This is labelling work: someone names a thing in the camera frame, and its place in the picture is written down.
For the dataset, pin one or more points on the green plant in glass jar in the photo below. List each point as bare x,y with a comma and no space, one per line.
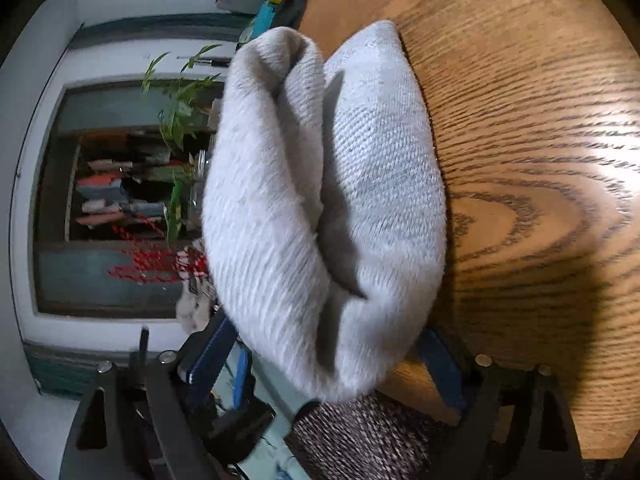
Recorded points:
180,110

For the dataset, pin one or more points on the beige crumpled garment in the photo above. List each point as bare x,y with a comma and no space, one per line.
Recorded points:
192,307

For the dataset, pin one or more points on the blue suitcase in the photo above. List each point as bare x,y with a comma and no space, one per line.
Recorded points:
264,22

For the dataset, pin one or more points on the white knit sweater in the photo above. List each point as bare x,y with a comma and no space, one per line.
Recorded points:
310,210

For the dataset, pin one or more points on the mottled woven cloth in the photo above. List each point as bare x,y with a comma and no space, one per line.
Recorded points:
360,440

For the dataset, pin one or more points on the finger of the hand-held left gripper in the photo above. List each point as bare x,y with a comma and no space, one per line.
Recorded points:
243,375

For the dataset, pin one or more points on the grey green curtain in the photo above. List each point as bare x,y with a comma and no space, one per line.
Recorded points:
150,27

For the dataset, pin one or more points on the red berry branch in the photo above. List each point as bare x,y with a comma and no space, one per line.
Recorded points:
160,265

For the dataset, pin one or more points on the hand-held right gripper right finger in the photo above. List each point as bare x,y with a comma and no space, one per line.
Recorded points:
445,372

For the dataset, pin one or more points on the row of hanging clothes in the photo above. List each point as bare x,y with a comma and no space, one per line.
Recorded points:
115,185

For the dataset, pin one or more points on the dark framed glass door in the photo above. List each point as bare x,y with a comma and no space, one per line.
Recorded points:
125,105
100,275

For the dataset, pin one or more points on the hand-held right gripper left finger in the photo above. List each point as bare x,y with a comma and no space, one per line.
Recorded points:
210,355

